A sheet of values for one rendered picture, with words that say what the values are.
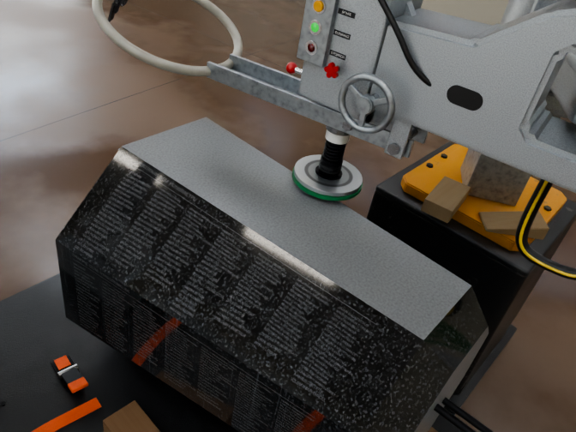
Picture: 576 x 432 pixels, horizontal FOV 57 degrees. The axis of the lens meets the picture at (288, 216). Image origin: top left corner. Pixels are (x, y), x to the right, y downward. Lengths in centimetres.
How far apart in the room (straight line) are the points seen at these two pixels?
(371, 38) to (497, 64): 29
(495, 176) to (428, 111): 72
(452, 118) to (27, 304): 183
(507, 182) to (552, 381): 103
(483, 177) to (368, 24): 86
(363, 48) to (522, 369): 174
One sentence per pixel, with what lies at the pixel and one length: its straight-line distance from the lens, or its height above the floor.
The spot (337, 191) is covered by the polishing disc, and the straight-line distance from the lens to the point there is 157.
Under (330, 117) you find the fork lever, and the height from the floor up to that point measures 112.
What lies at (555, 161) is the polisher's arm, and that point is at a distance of 130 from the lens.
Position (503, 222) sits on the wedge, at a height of 80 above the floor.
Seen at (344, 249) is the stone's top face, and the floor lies 87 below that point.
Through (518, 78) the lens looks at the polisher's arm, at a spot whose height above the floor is 140.
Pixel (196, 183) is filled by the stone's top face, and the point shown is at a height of 87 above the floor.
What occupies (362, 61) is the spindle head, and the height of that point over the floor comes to 132.
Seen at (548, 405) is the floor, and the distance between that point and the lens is 259.
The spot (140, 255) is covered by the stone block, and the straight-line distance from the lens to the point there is 160.
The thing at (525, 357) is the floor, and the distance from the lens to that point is 271.
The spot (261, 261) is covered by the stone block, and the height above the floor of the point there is 83.
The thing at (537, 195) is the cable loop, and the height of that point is 113.
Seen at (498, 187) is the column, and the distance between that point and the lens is 203.
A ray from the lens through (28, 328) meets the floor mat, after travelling 237.
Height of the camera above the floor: 177
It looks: 37 degrees down
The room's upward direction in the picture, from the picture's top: 11 degrees clockwise
